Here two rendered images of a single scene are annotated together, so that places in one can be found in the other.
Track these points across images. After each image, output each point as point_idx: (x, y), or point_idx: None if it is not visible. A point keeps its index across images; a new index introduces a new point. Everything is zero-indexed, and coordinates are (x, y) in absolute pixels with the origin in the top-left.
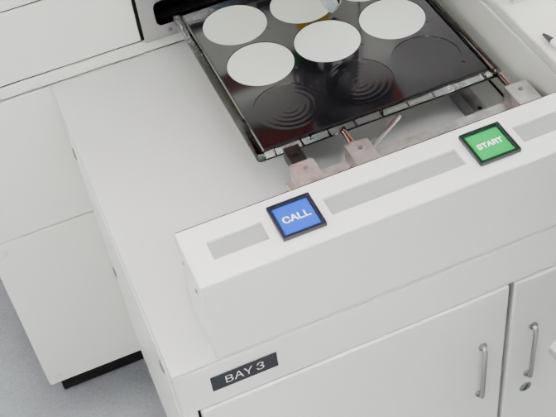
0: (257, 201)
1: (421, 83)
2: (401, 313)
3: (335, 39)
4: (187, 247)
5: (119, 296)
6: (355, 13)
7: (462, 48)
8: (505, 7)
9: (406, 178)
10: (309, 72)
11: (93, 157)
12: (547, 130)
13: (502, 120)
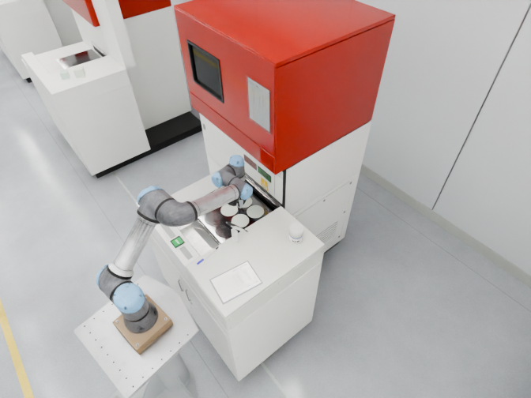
0: None
1: (214, 230)
2: (163, 250)
3: (230, 211)
4: None
5: None
6: (241, 212)
7: (229, 237)
8: (231, 238)
9: (167, 229)
10: (216, 208)
11: (198, 182)
12: (184, 253)
13: (186, 243)
